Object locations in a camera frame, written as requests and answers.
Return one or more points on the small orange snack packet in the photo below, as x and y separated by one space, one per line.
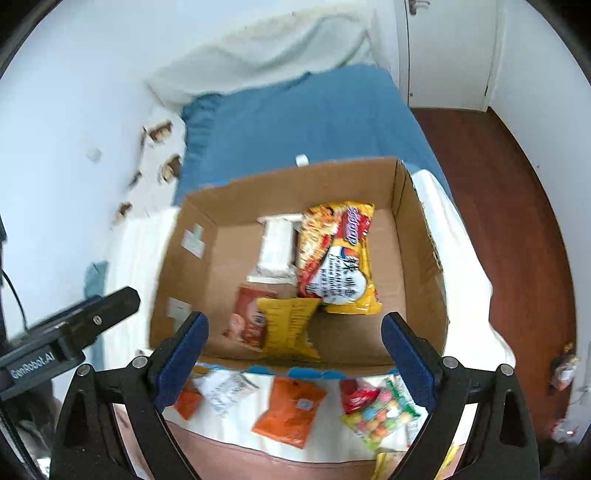
188 401

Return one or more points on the cardboard box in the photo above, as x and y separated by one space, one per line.
231 240

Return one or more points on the blue blanket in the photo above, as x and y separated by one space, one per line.
300 115

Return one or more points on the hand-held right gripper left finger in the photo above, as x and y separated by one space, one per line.
181 360

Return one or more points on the white wrapped packet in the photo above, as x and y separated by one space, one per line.
274 249

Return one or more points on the small red snack packet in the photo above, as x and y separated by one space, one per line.
355 399

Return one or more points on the white wall socket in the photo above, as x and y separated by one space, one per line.
94 154

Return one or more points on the yellow snack packet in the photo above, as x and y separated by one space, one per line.
286 327

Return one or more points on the bear print pillow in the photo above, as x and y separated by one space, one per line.
152 159

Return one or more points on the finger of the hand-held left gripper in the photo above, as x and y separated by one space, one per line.
108 311

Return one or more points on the crumpled plastic bag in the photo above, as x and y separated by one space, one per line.
563 369

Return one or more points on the colourful candy bag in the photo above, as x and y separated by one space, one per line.
378 417

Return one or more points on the large yellow noodle packet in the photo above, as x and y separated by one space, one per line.
341 272

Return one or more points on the yellow wrapper packet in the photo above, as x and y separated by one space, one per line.
383 464

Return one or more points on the white printed snack packet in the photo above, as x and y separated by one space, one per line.
221 390

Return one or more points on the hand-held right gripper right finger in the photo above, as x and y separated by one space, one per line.
410 364

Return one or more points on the striped cream blanket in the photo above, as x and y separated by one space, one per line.
461 258

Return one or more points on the small white object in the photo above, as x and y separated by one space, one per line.
302 160

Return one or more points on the white door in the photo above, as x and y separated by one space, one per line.
443 55

